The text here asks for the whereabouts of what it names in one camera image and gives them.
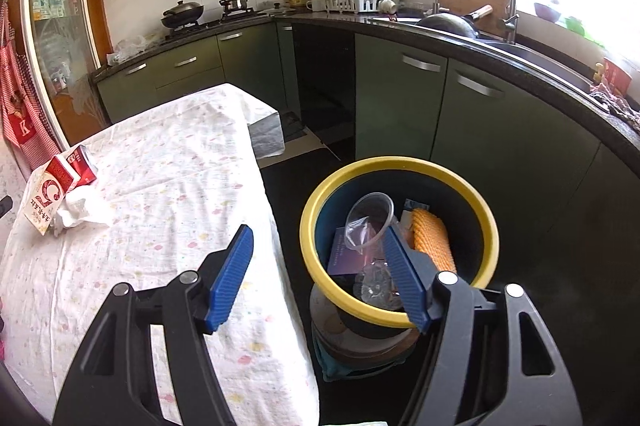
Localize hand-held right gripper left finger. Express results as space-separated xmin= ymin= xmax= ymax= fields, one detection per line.
xmin=52 ymin=224 xmax=256 ymax=426

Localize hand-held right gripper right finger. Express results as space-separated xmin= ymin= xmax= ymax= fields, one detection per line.
xmin=382 ymin=222 xmax=583 ymax=426

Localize purple box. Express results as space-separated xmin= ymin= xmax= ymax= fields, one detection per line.
xmin=327 ymin=226 xmax=371 ymax=277

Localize clear plastic cup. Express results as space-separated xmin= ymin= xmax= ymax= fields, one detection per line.
xmin=345 ymin=192 xmax=397 ymax=257

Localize yellow rimmed dark bin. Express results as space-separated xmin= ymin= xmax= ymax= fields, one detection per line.
xmin=299 ymin=157 xmax=500 ymax=342

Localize small dark red carton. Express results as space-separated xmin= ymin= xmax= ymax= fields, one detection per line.
xmin=65 ymin=145 xmax=98 ymax=187

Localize white and red carton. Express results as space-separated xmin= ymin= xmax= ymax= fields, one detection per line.
xmin=22 ymin=156 xmax=81 ymax=237

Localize round stool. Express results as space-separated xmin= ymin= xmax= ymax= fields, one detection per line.
xmin=310 ymin=286 xmax=418 ymax=382

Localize white printed tablecloth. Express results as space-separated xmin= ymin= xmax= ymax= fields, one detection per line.
xmin=0 ymin=83 xmax=321 ymax=426

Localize flat cardboard sheet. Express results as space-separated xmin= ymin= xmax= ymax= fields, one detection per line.
xmin=257 ymin=126 xmax=341 ymax=169

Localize crumpled white tissue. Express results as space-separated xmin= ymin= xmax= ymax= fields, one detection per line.
xmin=52 ymin=186 xmax=113 ymax=231

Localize green base cabinets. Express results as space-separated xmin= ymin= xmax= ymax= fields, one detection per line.
xmin=95 ymin=20 xmax=640 ymax=307

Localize clear plastic bag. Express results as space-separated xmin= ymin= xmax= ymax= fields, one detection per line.
xmin=107 ymin=33 xmax=161 ymax=64

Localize black kitchen countertop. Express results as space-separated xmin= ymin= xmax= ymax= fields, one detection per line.
xmin=90 ymin=8 xmax=640 ymax=167

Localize dark frying pan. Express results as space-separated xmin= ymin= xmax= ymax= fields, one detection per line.
xmin=417 ymin=4 xmax=493 ymax=39

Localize steel sink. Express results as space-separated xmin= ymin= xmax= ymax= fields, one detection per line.
xmin=370 ymin=13 xmax=596 ymax=91

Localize red checkered apron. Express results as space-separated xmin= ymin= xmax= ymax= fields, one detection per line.
xmin=0 ymin=0 xmax=61 ymax=167

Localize black gas stove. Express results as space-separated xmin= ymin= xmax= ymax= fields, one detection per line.
xmin=162 ymin=8 xmax=273 ymax=39

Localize black wok with lid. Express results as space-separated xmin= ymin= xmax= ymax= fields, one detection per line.
xmin=160 ymin=0 xmax=206 ymax=29

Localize crumpled rag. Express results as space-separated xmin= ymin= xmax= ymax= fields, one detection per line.
xmin=587 ymin=80 xmax=640 ymax=127

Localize sliding glass door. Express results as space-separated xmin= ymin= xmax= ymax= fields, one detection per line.
xmin=20 ymin=0 xmax=113 ymax=147

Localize dark bowl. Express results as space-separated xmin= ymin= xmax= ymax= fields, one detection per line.
xmin=534 ymin=0 xmax=561 ymax=24

